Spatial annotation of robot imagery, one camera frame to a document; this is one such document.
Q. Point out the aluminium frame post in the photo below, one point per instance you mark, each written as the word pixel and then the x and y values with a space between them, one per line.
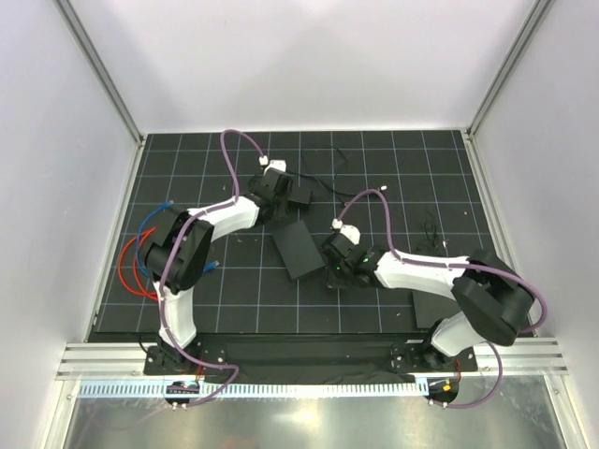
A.
pixel 89 51
pixel 523 39

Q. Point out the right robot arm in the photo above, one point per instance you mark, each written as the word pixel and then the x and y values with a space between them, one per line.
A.
pixel 493 303

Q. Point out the white slotted cable duct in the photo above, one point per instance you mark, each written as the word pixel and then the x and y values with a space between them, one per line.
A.
pixel 171 389

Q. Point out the black network switch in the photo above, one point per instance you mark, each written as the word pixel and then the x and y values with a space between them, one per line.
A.
pixel 297 250

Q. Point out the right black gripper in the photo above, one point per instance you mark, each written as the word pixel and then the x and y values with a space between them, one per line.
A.
pixel 332 281

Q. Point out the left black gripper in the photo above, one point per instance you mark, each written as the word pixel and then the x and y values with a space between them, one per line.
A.
pixel 283 208

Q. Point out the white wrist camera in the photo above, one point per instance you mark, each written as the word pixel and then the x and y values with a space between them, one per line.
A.
pixel 267 164
pixel 347 230

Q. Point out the black flat block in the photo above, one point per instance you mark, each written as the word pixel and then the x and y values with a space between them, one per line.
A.
pixel 430 308

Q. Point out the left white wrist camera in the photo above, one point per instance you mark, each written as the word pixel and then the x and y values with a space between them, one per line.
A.
pixel 267 164

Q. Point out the black grid mat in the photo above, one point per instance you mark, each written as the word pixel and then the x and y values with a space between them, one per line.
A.
pixel 432 205

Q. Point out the left aluminium frame post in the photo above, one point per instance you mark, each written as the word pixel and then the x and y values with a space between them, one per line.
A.
pixel 89 51

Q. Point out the aluminium front rail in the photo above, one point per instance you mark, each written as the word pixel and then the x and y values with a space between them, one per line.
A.
pixel 106 361

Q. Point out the right aluminium frame post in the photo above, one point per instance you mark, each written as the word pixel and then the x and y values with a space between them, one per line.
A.
pixel 523 39

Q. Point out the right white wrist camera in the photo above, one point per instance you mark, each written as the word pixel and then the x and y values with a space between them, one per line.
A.
pixel 347 230

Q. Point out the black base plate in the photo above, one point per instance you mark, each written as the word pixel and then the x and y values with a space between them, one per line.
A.
pixel 302 358

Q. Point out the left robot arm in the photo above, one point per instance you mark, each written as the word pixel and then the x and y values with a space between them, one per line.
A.
pixel 177 251

